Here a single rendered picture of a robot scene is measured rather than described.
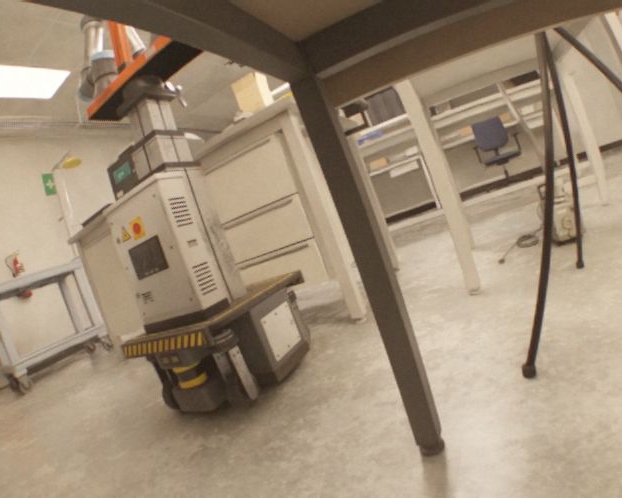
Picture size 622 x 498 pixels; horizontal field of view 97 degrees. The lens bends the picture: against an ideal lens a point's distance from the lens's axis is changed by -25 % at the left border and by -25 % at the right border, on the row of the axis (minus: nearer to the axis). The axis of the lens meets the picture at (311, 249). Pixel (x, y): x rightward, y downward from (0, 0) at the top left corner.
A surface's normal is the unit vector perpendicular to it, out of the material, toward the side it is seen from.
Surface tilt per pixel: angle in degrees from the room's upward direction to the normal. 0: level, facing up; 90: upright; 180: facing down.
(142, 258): 90
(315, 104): 90
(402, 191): 90
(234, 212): 90
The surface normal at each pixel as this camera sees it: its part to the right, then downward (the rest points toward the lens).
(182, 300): -0.40, 0.21
